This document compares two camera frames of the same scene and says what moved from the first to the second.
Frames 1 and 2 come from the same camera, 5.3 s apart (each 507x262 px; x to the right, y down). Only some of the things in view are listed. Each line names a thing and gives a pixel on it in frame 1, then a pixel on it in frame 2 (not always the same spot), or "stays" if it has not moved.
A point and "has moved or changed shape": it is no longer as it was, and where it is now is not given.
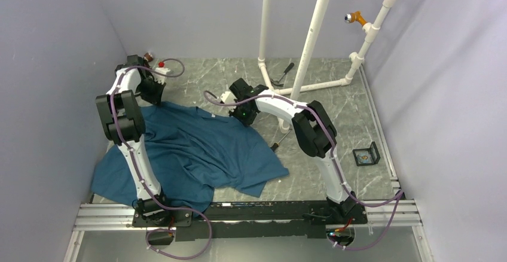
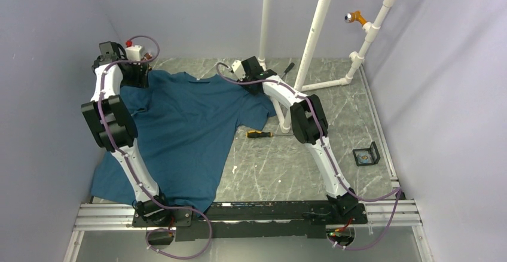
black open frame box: [367, 157] stays
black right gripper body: [242, 113] to [249, 88]
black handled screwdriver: [275, 145] to [255, 134]
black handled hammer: [285, 72] stays
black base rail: [215, 220] stays
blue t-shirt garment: [190, 151] has moved or changed shape
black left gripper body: [150, 90] to [133, 77]
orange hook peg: [356, 16] stays
